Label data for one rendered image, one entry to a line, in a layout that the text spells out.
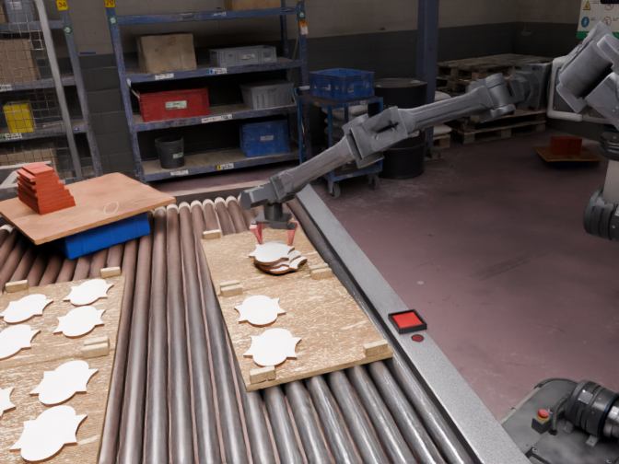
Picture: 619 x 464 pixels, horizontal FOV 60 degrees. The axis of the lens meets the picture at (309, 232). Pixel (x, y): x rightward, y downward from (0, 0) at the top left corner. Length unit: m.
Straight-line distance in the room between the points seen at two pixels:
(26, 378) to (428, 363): 0.92
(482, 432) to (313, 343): 0.43
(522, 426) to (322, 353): 1.09
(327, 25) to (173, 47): 1.91
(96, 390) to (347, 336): 0.58
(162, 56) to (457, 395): 4.78
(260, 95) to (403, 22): 2.19
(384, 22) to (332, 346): 5.86
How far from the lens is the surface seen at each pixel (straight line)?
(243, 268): 1.69
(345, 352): 1.30
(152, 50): 5.55
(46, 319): 1.64
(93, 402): 1.28
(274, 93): 5.79
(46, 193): 2.11
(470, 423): 1.18
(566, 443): 2.17
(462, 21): 7.48
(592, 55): 1.00
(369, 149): 1.25
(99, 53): 6.13
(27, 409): 1.33
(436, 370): 1.29
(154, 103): 5.54
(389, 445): 1.11
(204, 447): 1.13
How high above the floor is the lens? 1.70
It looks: 24 degrees down
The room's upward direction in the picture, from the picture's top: 3 degrees counter-clockwise
